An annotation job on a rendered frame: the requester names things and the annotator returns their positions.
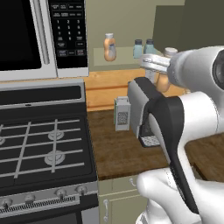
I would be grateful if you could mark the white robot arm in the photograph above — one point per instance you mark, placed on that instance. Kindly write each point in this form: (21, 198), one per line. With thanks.
(201, 113)

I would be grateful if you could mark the olive base cabinet door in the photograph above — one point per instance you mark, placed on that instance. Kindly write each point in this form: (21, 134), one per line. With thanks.
(125, 210)

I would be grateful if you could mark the silver stove knob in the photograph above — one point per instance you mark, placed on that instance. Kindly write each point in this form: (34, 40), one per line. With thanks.
(29, 198)
(5, 202)
(81, 189)
(61, 192)

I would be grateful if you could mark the white and green shaker box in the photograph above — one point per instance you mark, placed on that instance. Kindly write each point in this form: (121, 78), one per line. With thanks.
(122, 115)

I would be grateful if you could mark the black and silver stove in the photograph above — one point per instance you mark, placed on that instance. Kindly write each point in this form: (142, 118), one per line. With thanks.
(43, 140)

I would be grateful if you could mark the olive open wall cabinet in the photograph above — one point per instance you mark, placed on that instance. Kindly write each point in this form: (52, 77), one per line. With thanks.
(125, 20)

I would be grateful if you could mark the teal shaker with dark cap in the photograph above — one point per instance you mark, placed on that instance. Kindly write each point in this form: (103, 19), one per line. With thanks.
(138, 49)
(149, 47)

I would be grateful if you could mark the silver microwave oven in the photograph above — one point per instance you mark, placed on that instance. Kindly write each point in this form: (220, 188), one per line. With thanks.
(23, 35)

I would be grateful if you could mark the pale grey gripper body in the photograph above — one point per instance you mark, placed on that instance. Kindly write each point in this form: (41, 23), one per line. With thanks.
(154, 61)

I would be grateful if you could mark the olive drawer front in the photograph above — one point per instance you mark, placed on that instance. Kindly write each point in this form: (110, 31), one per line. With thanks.
(119, 183)

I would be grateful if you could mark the orange condiment bottle, blue label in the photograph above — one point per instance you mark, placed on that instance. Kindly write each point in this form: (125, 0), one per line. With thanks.
(110, 48)

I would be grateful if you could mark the grey and black coffee machine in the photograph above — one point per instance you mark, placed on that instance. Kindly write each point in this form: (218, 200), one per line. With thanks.
(137, 102)

